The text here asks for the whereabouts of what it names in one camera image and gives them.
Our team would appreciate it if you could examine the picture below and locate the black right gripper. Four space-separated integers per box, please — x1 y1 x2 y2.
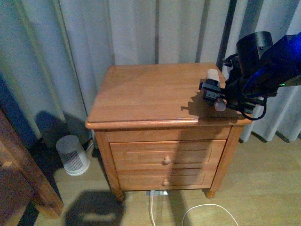
199 78 255 114

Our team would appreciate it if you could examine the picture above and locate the wooden nightstand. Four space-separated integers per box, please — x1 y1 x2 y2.
86 63 249 201

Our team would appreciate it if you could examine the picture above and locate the round wooden upper drawer knob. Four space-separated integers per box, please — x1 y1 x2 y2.
162 156 172 165

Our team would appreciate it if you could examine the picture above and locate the round wooden drawer knob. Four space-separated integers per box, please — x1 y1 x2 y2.
162 179 170 186
162 156 172 165

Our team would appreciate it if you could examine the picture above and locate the round wooden lower drawer knob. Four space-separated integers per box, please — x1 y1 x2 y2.
162 179 170 186

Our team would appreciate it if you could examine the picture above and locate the white power strip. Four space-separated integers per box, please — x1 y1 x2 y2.
145 190 168 196

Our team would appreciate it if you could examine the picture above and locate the small white fan heater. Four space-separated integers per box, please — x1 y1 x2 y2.
55 135 90 176

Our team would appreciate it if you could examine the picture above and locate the light blue-grey curtain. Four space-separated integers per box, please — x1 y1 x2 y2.
0 0 301 147

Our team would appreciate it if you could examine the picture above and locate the dark wooden furniture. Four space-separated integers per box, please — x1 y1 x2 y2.
0 113 64 226

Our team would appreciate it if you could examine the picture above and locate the white cable on floor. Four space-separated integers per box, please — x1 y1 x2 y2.
149 194 238 226

